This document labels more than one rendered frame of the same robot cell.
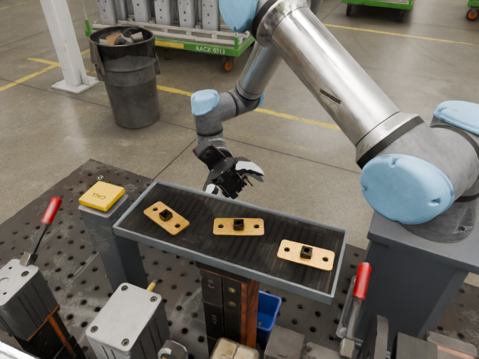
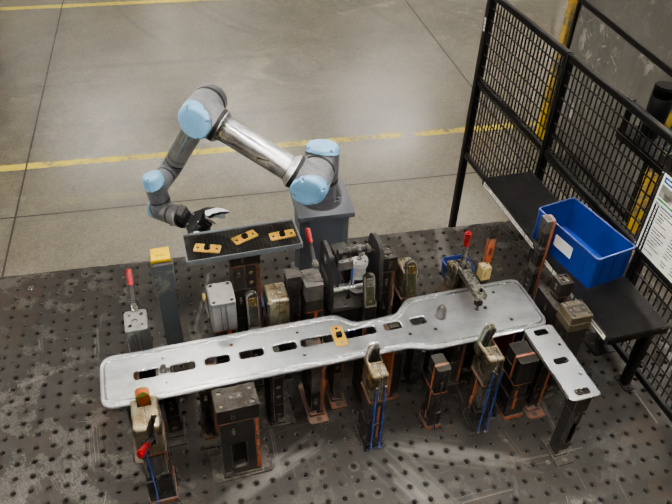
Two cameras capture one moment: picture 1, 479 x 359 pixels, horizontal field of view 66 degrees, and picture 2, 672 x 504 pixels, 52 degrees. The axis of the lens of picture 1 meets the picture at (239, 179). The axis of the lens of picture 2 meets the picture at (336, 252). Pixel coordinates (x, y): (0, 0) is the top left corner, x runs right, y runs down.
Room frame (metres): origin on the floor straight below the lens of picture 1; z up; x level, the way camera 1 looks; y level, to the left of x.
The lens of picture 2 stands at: (-1.09, 0.87, 2.58)
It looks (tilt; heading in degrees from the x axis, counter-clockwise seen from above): 40 degrees down; 321
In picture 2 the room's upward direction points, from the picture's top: 2 degrees clockwise
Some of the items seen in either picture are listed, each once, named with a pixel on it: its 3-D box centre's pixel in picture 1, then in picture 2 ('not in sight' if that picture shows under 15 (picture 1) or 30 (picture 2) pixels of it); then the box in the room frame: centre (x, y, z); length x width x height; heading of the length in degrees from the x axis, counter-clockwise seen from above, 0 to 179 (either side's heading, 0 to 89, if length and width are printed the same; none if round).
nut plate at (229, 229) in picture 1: (238, 224); (244, 236); (0.43, 0.00, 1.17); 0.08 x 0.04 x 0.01; 89
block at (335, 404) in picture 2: not in sight; (335, 365); (0.04, -0.08, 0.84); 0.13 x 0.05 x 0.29; 158
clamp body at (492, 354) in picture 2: not in sight; (481, 387); (-0.31, -0.38, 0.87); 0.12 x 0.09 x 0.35; 158
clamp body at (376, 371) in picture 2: not in sight; (372, 402); (-0.16, -0.07, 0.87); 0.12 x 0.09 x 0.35; 158
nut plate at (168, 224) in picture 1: (165, 216); (207, 247); (0.45, 0.13, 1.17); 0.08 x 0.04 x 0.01; 48
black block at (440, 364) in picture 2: not in sight; (435, 392); (-0.23, -0.27, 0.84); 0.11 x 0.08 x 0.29; 158
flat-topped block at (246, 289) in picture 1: (232, 309); (246, 293); (0.43, 0.02, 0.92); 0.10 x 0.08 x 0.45; 68
